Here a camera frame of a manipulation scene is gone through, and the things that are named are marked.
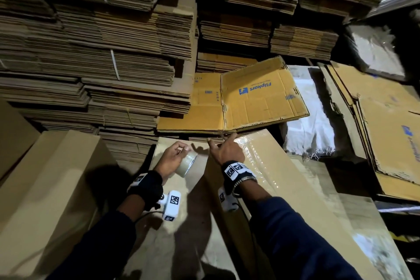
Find person's left forearm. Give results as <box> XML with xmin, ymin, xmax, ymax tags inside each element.
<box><xmin>49</xmin><ymin>194</ymin><xmax>147</xmax><ymax>280</ymax></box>

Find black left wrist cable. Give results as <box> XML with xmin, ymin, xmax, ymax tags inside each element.
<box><xmin>134</xmin><ymin>207</ymin><xmax>165</xmax><ymax>221</ymax></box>

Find person's right hand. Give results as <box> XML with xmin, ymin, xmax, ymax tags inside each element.
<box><xmin>207</xmin><ymin>132</ymin><xmax>246</xmax><ymax>166</ymax></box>

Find pile of brown cartons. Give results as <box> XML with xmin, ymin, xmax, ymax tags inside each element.
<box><xmin>318</xmin><ymin>61</ymin><xmax>420</xmax><ymax>202</ymax></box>

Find plywood work board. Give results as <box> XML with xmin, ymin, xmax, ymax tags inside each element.
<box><xmin>121</xmin><ymin>137</ymin><xmax>414</xmax><ymax>280</ymax></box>

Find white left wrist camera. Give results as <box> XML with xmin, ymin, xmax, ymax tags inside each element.
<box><xmin>161</xmin><ymin>189</ymin><xmax>182</xmax><ymax>222</ymax></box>

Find silver bracelet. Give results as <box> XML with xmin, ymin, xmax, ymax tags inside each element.
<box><xmin>231</xmin><ymin>173</ymin><xmax>259</xmax><ymax>197</ymax></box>

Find person's right forearm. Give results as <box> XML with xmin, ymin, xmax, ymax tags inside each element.
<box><xmin>239</xmin><ymin>181</ymin><xmax>365</xmax><ymax>280</ymax></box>

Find black right wrist band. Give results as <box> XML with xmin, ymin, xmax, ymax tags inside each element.
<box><xmin>221</xmin><ymin>160</ymin><xmax>258</xmax><ymax>197</ymax></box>

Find clear tape roll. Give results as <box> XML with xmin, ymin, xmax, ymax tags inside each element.
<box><xmin>175</xmin><ymin>148</ymin><xmax>199</xmax><ymax>179</ymax></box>

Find stacks of flat cardboard bundles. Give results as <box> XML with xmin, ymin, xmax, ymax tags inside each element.
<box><xmin>0</xmin><ymin>0</ymin><xmax>385</xmax><ymax>172</ymax></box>

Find brown cardboard box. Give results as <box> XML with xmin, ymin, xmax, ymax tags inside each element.
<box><xmin>203</xmin><ymin>129</ymin><xmax>385</xmax><ymax>280</ymax></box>
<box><xmin>0</xmin><ymin>99</ymin><xmax>42</xmax><ymax>179</ymax></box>
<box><xmin>0</xmin><ymin>131</ymin><xmax>120</xmax><ymax>277</ymax></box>

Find yellow carton with blue print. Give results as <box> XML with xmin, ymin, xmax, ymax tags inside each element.
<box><xmin>221</xmin><ymin>56</ymin><xmax>311</xmax><ymax>132</ymax></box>

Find clear plastic sheet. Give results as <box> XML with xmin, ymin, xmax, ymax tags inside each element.
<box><xmin>346</xmin><ymin>24</ymin><xmax>408</xmax><ymax>82</ymax></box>

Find person's left hand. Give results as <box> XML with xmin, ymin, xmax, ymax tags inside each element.
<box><xmin>154</xmin><ymin>141</ymin><xmax>191</xmax><ymax>182</ymax></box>

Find white plastic sack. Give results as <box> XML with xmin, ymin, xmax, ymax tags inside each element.
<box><xmin>282</xmin><ymin>65</ymin><xmax>339</xmax><ymax>158</ymax></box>

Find brown carton blue print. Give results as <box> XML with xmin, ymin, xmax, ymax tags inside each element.
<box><xmin>328</xmin><ymin>61</ymin><xmax>420</xmax><ymax>202</ymax></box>

